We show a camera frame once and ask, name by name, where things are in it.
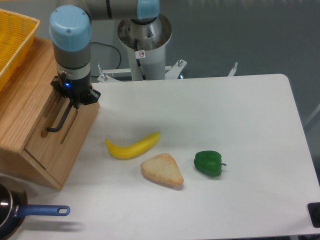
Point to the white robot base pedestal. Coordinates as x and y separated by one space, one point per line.
145 41

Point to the yellow banana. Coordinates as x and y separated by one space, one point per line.
134 150

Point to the yellow plastic basket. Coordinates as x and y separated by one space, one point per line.
17 33

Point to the triangular bread slice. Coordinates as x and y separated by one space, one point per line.
163 169

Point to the green bell pepper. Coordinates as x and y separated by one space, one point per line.
209 163

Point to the black object at table edge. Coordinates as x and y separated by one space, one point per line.
314 213

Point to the wooden drawer cabinet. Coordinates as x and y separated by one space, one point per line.
22 102

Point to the wooden top drawer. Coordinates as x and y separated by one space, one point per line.
55 153

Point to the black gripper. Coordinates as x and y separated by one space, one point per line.
77 89

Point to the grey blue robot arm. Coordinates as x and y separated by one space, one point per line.
70 29

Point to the blue handled frying pan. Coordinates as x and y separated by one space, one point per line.
12 210

